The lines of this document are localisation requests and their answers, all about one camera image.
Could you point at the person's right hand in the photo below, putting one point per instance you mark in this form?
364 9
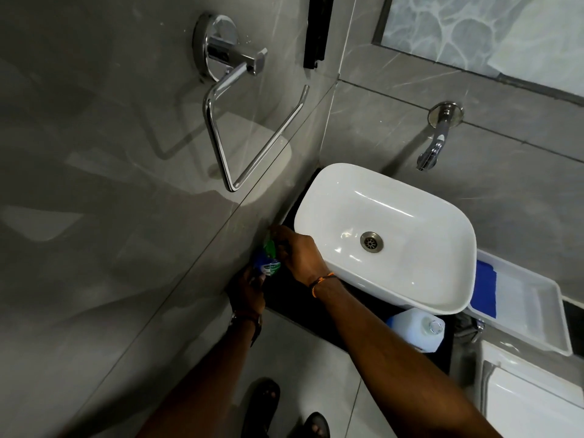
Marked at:
303 259

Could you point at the white toilet tank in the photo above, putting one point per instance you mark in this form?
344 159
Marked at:
534 396

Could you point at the metal sink drain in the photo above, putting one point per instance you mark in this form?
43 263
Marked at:
371 242

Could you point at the blue cloth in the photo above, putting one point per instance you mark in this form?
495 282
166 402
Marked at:
486 289

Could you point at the person's left hand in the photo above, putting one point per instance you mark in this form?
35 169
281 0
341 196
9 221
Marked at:
248 294

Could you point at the white plastic jug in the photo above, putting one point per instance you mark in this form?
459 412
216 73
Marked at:
410 328

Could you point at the person's left forearm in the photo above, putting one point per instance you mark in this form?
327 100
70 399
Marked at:
205 387

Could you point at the patterned glass window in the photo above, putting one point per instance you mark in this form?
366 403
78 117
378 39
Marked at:
479 27

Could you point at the chrome wall faucet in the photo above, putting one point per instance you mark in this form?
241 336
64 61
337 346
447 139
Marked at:
437 136

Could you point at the white ceramic sink basin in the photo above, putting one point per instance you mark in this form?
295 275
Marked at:
410 209

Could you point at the person's right forearm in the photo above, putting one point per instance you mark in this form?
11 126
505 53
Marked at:
392 360

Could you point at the black sandal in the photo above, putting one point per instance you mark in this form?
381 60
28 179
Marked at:
317 427
262 405

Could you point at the dark wristwatch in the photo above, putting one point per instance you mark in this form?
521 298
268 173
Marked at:
252 323

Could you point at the chrome water valve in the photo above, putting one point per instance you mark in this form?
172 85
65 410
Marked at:
472 328

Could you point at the white plastic tray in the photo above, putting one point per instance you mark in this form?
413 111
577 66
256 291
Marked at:
529 305

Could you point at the blue bottle with green cap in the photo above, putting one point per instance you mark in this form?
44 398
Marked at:
269 262

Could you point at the person's left fingers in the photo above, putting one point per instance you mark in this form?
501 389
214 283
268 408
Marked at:
258 280

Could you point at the person's right fingers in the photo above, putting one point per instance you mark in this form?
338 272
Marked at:
282 241

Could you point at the black wall bracket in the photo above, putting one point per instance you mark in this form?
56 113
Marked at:
318 31

